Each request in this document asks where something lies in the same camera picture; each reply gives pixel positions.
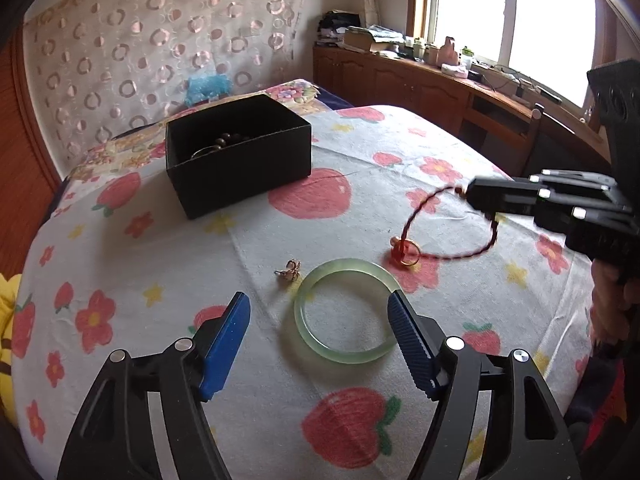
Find pale green jade bangle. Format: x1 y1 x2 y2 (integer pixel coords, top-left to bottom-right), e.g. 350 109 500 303
294 258 403 365

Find strawberry printed bed sheet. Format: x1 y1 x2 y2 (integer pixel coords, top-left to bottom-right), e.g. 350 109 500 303
10 105 601 480

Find brown wooden wardrobe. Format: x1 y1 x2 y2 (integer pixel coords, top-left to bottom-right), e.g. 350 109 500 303
0 35 66 271

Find person's right hand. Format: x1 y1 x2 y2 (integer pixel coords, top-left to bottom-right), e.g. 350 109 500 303
591 264 640 347

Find red braided cord bracelet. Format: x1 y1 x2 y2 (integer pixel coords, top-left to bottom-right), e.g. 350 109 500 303
390 185 501 267

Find blue crinkled bag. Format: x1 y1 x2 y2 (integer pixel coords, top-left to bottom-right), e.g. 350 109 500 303
185 76 232 107

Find yellow cloth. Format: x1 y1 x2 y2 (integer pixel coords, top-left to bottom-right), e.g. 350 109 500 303
0 272 23 421

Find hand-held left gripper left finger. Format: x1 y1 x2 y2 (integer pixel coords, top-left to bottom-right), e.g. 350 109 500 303
57 291 252 480

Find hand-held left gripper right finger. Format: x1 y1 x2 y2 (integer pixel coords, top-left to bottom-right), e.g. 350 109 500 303
386 290 582 480

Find brown wooden bead bracelet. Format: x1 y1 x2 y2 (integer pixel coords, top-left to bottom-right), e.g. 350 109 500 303
212 131 251 150

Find dark blue blanket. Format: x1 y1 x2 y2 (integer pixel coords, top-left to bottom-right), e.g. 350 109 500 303
317 85 358 110

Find pile of dark clothes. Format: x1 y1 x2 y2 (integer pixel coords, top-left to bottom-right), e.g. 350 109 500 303
317 10 358 43

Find wooden framed window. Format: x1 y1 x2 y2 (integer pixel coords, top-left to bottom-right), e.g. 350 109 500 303
407 0 626 111

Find long wooden cabinet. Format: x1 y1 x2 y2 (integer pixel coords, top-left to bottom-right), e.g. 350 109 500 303
312 42 616 181

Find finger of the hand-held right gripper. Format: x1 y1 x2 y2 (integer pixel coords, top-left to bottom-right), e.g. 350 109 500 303
465 176 639 262
528 169 622 193

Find circle patterned sheer curtain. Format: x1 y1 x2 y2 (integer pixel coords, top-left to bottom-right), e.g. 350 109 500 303
22 0 308 161

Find dark chair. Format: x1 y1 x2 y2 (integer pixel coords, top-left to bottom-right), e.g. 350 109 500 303
520 103 613 181

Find black cardboard box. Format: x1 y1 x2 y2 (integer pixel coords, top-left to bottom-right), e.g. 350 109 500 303
165 93 313 220

